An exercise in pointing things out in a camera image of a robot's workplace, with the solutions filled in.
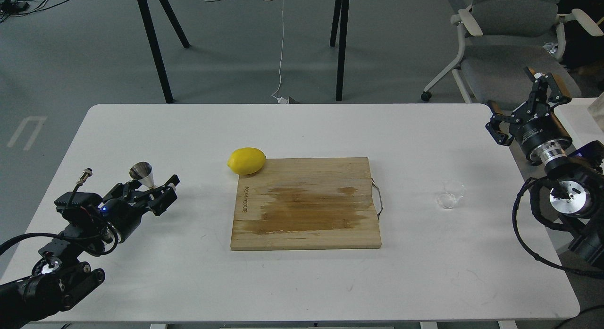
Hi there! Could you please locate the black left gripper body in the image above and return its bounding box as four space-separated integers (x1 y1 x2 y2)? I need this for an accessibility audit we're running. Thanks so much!
100 198 150 243

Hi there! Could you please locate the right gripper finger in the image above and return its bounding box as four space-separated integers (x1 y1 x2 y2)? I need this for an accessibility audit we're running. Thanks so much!
523 67 572 116
486 101 522 147

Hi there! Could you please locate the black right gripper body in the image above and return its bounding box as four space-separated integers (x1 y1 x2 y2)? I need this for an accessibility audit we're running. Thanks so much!
511 113 572 162

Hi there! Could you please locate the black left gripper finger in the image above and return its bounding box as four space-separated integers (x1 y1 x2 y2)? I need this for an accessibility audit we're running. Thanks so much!
102 181 156 202
137 174 180 217

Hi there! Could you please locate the steel double jigger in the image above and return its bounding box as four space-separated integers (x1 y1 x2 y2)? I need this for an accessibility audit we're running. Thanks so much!
129 161 157 189

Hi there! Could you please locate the clear small measuring cup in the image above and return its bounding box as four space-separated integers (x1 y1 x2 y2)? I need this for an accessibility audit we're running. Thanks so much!
436 180 466 210

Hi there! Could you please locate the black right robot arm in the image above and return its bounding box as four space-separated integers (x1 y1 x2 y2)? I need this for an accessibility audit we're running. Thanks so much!
485 68 604 279

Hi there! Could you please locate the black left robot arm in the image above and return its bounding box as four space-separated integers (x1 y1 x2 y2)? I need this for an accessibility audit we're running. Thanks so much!
0 162 180 329

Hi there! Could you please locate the white side table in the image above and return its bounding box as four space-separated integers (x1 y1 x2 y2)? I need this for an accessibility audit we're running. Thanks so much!
554 97 604 150

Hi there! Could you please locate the grey office chair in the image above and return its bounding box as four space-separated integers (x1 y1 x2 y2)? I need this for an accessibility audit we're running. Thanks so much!
420 0 603 110

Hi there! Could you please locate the yellow lemon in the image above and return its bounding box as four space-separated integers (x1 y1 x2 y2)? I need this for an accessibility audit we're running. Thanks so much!
227 147 266 176

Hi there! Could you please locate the wooden cutting board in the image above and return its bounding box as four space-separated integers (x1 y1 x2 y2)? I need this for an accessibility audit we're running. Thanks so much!
230 157 382 251

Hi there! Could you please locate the white hanging cable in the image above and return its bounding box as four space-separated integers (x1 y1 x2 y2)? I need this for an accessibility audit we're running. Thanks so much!
271 0 289 104

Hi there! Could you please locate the black metal table frame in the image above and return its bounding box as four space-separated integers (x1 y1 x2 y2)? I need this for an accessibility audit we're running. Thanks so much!
125 0 354 104

